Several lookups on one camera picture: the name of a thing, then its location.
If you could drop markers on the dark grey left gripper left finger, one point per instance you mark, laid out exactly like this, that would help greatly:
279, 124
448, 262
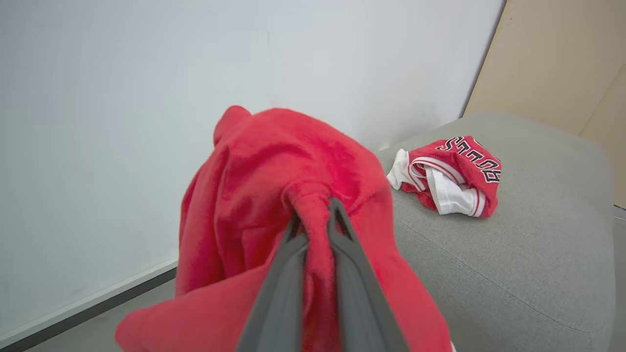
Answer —
279, 293

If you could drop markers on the beige wooden panel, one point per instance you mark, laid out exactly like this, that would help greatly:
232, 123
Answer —
562, 63

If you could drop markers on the red hooded sweatshirt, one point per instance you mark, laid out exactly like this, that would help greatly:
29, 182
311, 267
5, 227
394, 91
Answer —
274, 195

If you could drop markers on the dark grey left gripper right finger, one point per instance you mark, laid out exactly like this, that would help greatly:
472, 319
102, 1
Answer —
364, 293

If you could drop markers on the grey fabric sofa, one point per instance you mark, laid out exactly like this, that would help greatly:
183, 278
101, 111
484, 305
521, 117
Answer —
513, 264

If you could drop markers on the red and white basketball jersey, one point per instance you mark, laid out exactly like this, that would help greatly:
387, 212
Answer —
455, 171

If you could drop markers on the white and black baseboard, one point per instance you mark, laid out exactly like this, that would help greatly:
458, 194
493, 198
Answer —
83, 308

